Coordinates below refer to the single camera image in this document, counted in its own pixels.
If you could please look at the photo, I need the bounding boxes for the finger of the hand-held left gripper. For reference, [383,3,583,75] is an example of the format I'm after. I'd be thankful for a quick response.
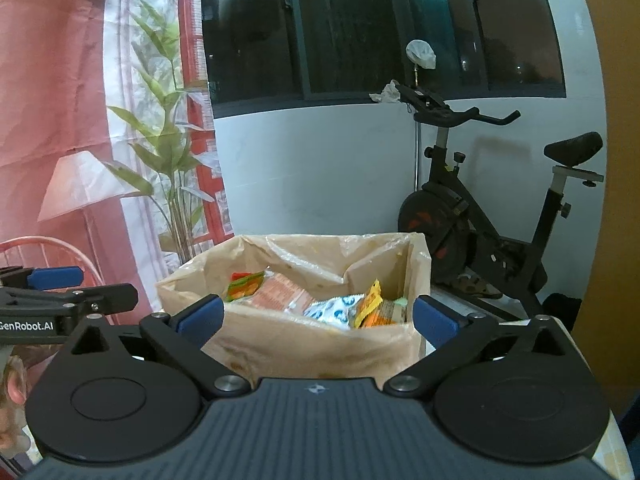
[0,266,85,292]
[0,284,139,317]

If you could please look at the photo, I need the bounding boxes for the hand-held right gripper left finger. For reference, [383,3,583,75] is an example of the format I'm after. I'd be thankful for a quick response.
[65,294,253,401]

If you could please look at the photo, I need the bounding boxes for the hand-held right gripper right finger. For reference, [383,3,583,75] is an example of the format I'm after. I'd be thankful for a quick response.
[382,294,582,401]

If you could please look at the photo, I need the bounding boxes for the yellow brown snack packet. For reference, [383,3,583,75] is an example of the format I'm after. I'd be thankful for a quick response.
[355,280,383,330]

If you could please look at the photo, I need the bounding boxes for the pink snack packet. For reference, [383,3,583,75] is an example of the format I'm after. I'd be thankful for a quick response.
[250,271,321,316]

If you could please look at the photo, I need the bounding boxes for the blue white snack packet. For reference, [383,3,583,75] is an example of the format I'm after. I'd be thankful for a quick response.
[302,294,366,331]

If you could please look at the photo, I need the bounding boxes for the cardboard box with plastic liner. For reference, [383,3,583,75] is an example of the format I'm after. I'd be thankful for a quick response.
[156,231,432,391]

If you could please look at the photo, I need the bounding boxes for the person's left hand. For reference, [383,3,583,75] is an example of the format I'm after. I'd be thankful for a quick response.
[0,352,32,461]

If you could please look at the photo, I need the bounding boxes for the brown sandals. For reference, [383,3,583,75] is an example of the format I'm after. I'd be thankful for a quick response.
[452,275,503,301]

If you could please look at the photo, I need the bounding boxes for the black exercise bike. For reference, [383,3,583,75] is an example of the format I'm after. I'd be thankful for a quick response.
[395,79,605,322]

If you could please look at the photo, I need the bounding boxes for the black bag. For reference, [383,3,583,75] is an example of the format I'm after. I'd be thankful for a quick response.
[542,292,583,333]

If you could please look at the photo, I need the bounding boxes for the metal pole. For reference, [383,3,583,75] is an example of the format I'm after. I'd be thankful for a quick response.
[413,67,422,193]

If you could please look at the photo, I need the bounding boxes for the white crumpled tissue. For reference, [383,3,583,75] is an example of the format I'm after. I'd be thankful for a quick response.
[369,82,401,104]

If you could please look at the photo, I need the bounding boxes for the wooden door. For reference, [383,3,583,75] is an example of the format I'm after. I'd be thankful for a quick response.
[575,0,640,401]

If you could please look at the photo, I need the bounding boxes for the white plastic bag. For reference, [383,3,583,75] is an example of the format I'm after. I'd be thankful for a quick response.
[406,40,437,71]

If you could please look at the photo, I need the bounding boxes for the dark window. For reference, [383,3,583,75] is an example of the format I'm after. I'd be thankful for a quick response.
[200,0,567,108]

